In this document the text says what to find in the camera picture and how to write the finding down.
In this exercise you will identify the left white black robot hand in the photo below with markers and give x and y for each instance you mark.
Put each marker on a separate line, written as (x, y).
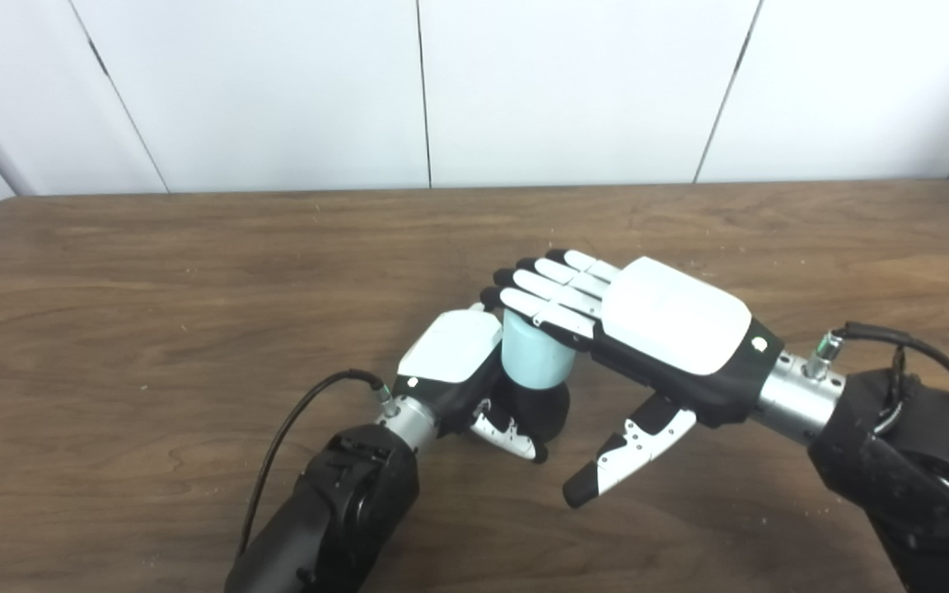
(450, 346)

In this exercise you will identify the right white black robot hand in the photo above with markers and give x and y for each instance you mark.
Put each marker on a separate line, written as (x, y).
(680, 321)

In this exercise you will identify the black funnel-shaped nozzle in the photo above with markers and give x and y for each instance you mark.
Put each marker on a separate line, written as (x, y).
(540, 412)

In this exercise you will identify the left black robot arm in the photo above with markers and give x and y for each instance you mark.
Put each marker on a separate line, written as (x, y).
(334, 511)

